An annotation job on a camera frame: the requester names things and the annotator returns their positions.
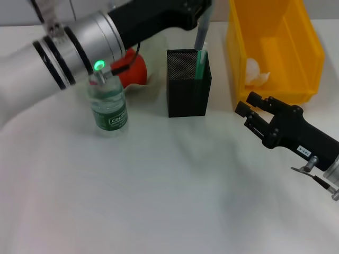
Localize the black mesh pen holder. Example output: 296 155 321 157
166 48 213 119

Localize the gripper cable with plug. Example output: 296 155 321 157
90 41 141 86
290 155 339 202

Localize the green utility knife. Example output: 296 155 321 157
193 42 208 80

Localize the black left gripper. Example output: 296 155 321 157
107 0 213 51

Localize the yellow plastic bin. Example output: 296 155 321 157
225 0 326 110

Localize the pale green glass fruit plate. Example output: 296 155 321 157
123 33 168 94

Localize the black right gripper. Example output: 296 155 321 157
234 91 339 172

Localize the grey glitter pen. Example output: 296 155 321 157
193 10 212 51

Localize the left gripper cable with plug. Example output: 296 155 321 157
90 41 141 86

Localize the right gripper cable with plug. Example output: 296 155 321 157
290 155 339 202

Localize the clear water bottle green label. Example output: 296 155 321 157
87 76 130 138

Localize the orange fruit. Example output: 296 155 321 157
110 48 148 87

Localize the white paper ball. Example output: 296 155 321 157
244 58 272 87

